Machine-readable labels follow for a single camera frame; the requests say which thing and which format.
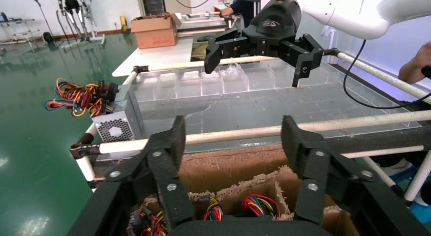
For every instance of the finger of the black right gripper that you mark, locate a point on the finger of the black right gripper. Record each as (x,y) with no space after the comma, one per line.
(304,56)
(222,49)

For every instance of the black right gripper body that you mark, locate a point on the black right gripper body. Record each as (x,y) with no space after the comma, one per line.
(274,25)

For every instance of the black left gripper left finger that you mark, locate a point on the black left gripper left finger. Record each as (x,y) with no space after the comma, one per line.
(168,190)

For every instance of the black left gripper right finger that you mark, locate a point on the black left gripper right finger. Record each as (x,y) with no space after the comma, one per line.
(311,167)

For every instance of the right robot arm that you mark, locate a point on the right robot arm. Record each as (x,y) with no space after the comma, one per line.
(353,15)

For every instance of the bare person forearm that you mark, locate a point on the bare person forearm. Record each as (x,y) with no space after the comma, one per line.
(412,67)

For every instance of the person in dark clothing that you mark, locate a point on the person in dark clothing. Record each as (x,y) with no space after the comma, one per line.
(244,10)

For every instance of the clear acrylic compartment tray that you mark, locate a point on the clear acrylic compartment tray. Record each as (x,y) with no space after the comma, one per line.
(235,88)

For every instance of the white work table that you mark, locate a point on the white work table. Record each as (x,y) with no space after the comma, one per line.
(158,57)

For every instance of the brown cardboard box with dividers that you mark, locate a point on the brown cardboard box with dividers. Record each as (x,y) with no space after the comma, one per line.
(229,167)

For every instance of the open brown cardboard carton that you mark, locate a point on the open brown cardboard carton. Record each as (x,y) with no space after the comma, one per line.
(156,32)

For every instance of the grey computer power supply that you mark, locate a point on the grey computer power supply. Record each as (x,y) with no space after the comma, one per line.
(129,78)

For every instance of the small yellow floor object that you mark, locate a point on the small yellow floor object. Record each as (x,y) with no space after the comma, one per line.
(124,24)

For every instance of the metal tripod stand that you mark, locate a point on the metal tripod stand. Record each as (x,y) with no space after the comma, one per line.
(80,15)

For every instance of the black microphone stand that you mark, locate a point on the black microphone stand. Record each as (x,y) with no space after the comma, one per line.
(45,25)

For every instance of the white frame brace pipe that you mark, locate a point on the white frame brace pipe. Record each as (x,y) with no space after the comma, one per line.
(378,172)

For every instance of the thin white frame pipe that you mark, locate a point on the thin white frame pipe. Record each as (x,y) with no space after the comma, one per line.
(380,152)

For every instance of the long white frame pipe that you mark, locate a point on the long white frame pipe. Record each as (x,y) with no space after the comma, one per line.
(235,133)

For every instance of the dark wall panel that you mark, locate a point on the dark wall panel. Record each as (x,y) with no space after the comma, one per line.
(153,2)

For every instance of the white frame leg pipe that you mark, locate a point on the white frame leg pipe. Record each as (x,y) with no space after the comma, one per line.
(419,179)
(86,167)

